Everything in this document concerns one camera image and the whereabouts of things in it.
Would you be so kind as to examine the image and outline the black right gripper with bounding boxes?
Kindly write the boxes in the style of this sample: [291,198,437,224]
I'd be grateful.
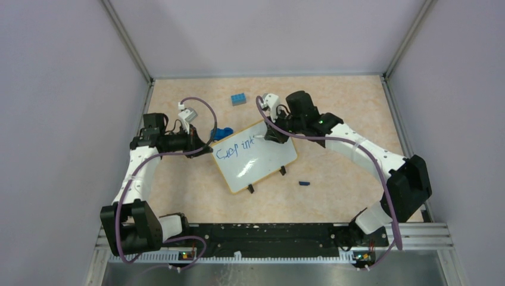
[264,108,305,145]

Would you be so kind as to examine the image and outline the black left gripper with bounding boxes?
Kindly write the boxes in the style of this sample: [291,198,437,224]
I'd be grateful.
[164,123,213,158]

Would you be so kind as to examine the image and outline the yellow-framed whiteboard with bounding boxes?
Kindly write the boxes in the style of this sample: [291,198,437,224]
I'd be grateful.
[211,121,298,194]

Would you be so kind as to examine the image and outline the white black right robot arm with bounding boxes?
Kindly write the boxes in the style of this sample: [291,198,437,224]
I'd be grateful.
[255,91,432,245]

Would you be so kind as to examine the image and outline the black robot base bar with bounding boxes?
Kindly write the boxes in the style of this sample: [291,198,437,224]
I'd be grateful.
[154,210,389,262]

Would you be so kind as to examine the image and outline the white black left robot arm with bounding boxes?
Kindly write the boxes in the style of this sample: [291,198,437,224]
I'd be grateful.
[100,108,212,257]

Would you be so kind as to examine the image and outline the blue toy wheel block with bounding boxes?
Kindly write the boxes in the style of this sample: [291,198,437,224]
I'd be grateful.
[210,128,233,142]

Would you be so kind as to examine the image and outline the blue lego brick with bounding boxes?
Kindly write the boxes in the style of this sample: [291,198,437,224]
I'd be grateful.
[230,93,247,106]

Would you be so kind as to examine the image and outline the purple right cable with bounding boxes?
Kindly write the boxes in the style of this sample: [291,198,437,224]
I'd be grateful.
[255,95,404,272]

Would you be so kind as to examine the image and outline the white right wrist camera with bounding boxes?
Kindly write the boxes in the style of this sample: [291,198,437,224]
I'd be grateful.
[260,93,280,123]

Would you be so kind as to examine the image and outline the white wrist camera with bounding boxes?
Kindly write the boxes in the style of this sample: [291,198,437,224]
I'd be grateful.
[177,102,198,134]
[260,93,280,123]

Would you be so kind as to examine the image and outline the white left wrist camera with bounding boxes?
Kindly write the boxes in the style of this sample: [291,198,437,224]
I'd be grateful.
[177,102,198,134]

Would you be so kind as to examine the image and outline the white cable duct strip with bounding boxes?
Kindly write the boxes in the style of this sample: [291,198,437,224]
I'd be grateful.
[108,251,355,265]

